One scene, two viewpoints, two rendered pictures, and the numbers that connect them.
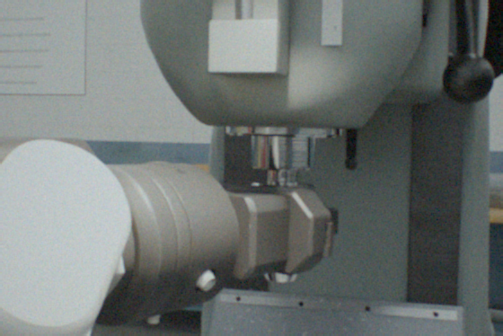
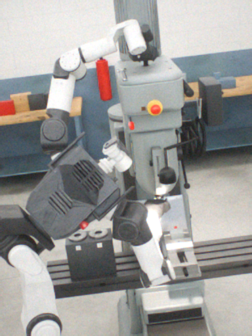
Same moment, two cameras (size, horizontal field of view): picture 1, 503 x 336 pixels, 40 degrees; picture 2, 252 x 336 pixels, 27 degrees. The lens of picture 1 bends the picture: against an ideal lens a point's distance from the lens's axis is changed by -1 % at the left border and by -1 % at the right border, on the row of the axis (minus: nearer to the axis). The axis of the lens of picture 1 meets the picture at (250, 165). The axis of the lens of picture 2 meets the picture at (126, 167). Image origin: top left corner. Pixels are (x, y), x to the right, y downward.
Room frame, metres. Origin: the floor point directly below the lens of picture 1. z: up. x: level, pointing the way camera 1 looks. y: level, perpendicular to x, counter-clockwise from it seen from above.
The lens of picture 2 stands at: (-1.59, 0.67, 2.28)
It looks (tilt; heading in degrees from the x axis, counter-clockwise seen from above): 21 degrees down; 345
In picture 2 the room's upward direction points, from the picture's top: 7 degrees counter-clockwise
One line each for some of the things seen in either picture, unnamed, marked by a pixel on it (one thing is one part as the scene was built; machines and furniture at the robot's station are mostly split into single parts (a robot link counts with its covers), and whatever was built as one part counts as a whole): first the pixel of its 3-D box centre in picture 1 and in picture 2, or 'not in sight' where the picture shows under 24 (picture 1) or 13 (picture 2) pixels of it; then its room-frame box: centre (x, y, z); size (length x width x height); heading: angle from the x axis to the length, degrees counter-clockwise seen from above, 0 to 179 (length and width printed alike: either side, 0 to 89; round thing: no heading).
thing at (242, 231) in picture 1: (202, 235); (153, 210); (0.44, 0.03, 1.24); 0.13 x 0.12 x 0.10; 53
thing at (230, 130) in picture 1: (284, 130); not in sight; (0.52, -0.02, 1.31); 0.09 x 0.09 x 0.01
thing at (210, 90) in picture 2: not in sight; (211, 100); (0.73, -0.42, 1.62); 0.20 x 0.09 x 0.21; 166
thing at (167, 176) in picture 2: not in sight; (167, 174); (0.29, 0.00, 1.47); 0.07 x 0.07 x 0.06
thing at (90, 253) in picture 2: not in sight; (90, 252); (0.58, 0.33, 1.04); 0.22 x 0.12 x 0.20; 76
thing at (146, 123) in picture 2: not in sight; (149, 110); (0.56, -0.04, 1.68); 0.34 x 0.24 x 0.10; 166
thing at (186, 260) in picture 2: not in sight; (178, 249); (0.47, -0.08, 0.99); 0.35 x 0.15 x 0.11; 166
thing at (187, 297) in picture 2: not in sight; (167, 281); (0.52, -0.02, 0.80); 0.50 x 0.35 x 0.12; 166
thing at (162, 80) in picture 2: not in sight; (147, 83); (0.53, -0.03, 1.81); 0.47 x 0.26 x 0.16; 166
